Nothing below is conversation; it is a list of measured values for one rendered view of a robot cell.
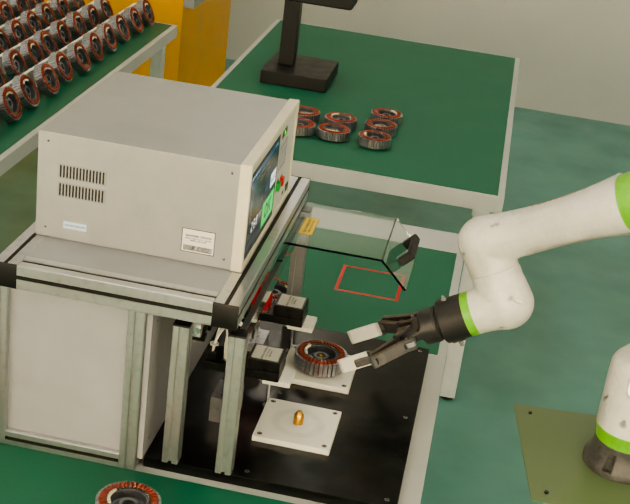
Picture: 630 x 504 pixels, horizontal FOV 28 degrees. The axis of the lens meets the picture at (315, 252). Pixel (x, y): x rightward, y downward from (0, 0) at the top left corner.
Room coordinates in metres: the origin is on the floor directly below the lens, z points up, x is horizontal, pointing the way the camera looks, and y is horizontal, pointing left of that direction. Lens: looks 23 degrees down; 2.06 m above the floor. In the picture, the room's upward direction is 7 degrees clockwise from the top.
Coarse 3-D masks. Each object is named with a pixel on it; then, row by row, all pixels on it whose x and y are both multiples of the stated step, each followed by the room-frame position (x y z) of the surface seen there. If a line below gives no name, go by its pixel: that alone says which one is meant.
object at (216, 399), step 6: (222, 384) 2.14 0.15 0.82; (216, 390) 2.12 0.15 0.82; (222, 390) 2.12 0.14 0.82; (216, 396) 2.10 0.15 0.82; (210, 402) 2.09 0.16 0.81; (216, 402) 2.09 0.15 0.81; (210, 408) 2.09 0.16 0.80; (216, 408) 2.09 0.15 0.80; (210, 414) 2.09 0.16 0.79; (216, 414) 2.09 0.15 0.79; (210, 420) 2.09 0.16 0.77; (216, 420) 2.09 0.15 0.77
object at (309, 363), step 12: (300, 348) 2.34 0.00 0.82; (312, 348) 2.37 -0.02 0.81; (324, 348) 2.38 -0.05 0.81; (336, 348) 2.37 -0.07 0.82; (300, 360) 2.31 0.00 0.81; (312, 360) 2.30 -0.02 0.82; (324, 360) 2.31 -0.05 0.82; (336, 360) 2.31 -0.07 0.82; (312, 372) 2.29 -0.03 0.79; (324, 372) 2.29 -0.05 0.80; (336, 372) 2.30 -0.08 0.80
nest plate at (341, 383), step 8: (288, 352) 2.39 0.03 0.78; (288, 360) 2.35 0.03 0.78; (296, 368) 2.32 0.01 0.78; (296, 376) 2.29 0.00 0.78; (304, 376) 2.29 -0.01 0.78; (312, 376) 2.30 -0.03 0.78; (336, 376) 2.31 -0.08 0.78; (344, 376) 2.32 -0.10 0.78; (352, 376) 2.32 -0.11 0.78; (304, 384) 2.28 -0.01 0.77; (312, 384) 2.27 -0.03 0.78; (320, 384) 2.27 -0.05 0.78; (328, 384) 2.27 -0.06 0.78; (336, 384) 2.28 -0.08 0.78; (344, 384) 2.28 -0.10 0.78; (344, 392) 2.26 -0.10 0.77
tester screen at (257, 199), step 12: (276, 144) 2.26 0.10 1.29; (276, 156) 2.28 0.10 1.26; (264, 168) 2.16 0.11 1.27; (276, 168) 2.30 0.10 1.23; (252, 180) 2.06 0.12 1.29; (264, 180) 2.18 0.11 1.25; (252, 192) 2.07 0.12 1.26; (252, 204) 2.08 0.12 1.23; (252, 216) 2.10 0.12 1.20; (252, 240) 2.12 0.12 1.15
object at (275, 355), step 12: (252, 348) 2.13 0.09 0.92; (264, 348) 2.13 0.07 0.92; (276, 348) 2.14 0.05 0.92; (216, 360) 2.10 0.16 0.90; (252, 360) 2.09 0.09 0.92; (264, 360) 2.09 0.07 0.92; (276, 360) 2.09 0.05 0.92; (252, 372) 2.08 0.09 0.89; (264, 372) 2.08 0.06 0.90; (276, 372) 2.08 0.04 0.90; (288, 372) 2.12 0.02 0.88; (276, 384) 2.08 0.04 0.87; (288, 384) 2.08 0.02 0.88
